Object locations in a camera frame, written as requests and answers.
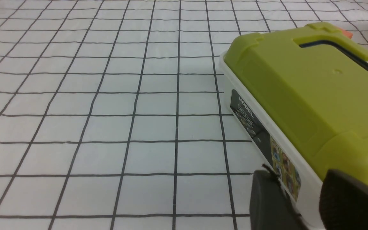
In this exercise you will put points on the white grid-pattern tablecloth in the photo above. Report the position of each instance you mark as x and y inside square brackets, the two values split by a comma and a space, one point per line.
[113, 115]

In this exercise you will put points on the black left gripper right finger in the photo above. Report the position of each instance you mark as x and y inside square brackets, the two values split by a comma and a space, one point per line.
[343, 203]

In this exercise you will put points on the orange foam cube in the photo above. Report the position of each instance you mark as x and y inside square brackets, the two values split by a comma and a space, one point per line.
[347, 33]

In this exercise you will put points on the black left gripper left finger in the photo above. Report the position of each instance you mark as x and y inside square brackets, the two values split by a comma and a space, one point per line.
[270, 206]

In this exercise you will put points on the green-lidded white toy case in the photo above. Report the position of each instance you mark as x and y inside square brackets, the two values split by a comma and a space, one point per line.
[301, 95]

